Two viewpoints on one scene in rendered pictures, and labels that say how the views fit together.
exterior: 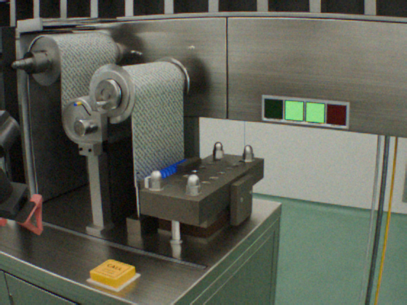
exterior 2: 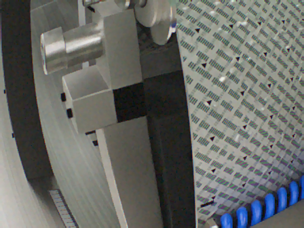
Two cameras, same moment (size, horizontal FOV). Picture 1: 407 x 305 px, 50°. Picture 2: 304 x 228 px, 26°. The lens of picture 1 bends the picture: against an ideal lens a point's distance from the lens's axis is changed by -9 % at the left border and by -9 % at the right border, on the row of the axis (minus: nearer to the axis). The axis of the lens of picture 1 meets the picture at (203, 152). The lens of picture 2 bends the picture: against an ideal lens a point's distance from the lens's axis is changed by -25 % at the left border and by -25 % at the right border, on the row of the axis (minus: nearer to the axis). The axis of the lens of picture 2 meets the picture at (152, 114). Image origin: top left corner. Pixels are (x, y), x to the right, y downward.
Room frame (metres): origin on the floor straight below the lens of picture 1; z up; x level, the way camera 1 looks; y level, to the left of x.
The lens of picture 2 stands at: (0.77, -0.18, 1.43)
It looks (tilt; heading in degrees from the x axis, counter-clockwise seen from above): 30 degrees down; 48
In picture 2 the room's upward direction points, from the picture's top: 8 degrees counter-clockwise
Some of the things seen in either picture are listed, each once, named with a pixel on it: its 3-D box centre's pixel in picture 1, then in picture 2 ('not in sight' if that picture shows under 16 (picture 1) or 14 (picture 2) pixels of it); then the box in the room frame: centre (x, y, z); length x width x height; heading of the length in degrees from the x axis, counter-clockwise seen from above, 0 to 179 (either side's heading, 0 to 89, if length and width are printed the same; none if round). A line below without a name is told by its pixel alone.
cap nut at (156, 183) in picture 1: (155, 179); not in sight; (1.07, 0.11, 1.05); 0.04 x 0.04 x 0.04
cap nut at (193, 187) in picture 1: (193, 184); not in sight; (1.04, 0.02, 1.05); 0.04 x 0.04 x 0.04
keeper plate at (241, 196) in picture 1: (242, 199); not in sight; (1.17, -0.10, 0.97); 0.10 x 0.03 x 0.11; 152
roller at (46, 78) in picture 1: (74, 57); not in sight; (1.37, 0.38, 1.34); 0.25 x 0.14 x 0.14; 152
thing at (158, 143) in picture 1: (160, 140); (302, 107); (1.22, 0.11, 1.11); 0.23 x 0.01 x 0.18; 152
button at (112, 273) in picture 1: (113, 273); not in sight; (0.86, 0.19, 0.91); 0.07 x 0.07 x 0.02; 62
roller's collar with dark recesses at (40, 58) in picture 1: (37, 62); not in sight; (1.24, 0.45, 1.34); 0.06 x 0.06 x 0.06; 62
